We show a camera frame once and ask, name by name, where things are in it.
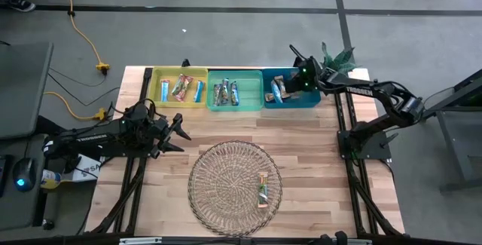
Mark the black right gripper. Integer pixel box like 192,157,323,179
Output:
288,57,321,96

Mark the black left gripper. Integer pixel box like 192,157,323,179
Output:
145,112,192,159

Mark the light blue granola bar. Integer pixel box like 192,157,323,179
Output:
270,79,284,104
160,78,170,103
193,79,206,103

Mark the red wrapper granola bar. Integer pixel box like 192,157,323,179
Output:
171,73,186,96
175,77,194,103

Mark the dark blue granola bar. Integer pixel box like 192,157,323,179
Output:
230,81,240,106

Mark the blue plastic bin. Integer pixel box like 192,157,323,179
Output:
261,66,322,109

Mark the yellow plastic bin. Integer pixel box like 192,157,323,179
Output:
148,66,209,109

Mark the light green plastic bin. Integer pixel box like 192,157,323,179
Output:
206,69,264,112

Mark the green plant in white pot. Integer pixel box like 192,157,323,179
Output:
319,41,358,75

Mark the white printed box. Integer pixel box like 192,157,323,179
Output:
73,154,102,183

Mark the black plastic bag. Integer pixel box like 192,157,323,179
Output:
48,156,82,175

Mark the yellow white bottle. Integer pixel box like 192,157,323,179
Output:
40,169,63,190

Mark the black computer mouse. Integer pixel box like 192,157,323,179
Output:
13,158,37,192

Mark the black rounded object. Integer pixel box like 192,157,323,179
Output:
308,231,349,245

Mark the large grey desk panel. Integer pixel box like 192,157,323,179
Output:
0,41,54,140

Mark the black desk stand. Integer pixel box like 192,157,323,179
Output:
416,69,482,194

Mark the black flat device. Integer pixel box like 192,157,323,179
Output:
0,154,11,198

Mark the grey desk surface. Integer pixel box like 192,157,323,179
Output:
0,133,50,231

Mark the person's shoe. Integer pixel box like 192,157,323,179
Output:
6,0,37,13

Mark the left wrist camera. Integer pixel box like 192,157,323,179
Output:
127,103,150,123

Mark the round wire basket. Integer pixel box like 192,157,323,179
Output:
187,139,283,237

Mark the yellow power cable with plug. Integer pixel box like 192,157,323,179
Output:
43,91,108,121

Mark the thin black floor cable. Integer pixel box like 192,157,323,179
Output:
47,72,121,107
47,67,108,87

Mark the orange extension cable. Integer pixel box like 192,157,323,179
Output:
55,0,111,76

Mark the black table edge rail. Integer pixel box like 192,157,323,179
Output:
0,233,482,245

